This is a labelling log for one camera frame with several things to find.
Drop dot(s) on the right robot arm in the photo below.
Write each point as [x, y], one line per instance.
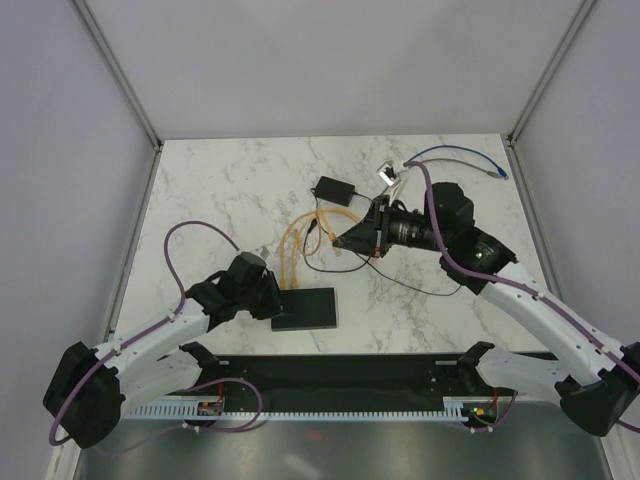
[592, 377]

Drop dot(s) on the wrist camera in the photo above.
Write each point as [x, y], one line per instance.
[393, 179]
[264, 253]

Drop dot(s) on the black network switch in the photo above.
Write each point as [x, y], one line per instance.
[307, 309]

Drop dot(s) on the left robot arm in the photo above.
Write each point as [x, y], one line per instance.
[88, 423]

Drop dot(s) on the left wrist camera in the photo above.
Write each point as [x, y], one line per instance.
[264, 253]

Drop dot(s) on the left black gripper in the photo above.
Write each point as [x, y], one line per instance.
[274, 303]

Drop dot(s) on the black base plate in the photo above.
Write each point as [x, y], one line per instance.
[354, 383]

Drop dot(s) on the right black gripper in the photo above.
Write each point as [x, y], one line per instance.
[371, 236]

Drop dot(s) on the aluminium frame rail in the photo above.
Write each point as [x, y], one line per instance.
[80, 368]

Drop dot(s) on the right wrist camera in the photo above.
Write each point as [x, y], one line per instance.
[393, 179]

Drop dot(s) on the white slotted cable duct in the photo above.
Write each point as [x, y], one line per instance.
[183, 409]

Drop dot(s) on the black power adapter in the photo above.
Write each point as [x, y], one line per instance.
[334, 191]

